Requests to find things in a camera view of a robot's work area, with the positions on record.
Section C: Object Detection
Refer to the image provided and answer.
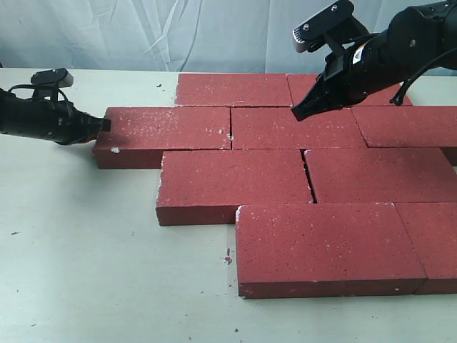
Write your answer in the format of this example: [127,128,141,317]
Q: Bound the red brick second row right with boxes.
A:
[352,106,456,148]

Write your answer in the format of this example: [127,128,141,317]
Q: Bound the red brick third row right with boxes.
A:
[304,148,456,203]

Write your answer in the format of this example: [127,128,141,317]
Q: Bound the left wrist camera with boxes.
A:
[31,68,74,99]

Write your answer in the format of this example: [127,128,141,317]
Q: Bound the red brick front large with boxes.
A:
[236,203,427,299]

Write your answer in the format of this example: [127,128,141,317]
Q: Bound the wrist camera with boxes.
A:
[31,68,74,99]
[292,0,369,56]

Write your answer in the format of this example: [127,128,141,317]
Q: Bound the red brick pushed sideways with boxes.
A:
[156,149,313,227]

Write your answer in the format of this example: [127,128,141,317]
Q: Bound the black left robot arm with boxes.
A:
[1,85,111,146]

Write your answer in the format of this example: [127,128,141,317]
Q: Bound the white wrinkled backdrop curtain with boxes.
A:
[0,0,457,76]

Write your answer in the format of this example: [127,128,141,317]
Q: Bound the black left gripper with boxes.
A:
[31,101,111,145]

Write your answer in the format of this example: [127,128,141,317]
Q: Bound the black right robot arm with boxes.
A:
[291,1,456,121]

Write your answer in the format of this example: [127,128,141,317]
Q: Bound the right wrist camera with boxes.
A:
[292,0,369,56]

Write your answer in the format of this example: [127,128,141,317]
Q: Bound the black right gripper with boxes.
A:
[291,42,389,121]

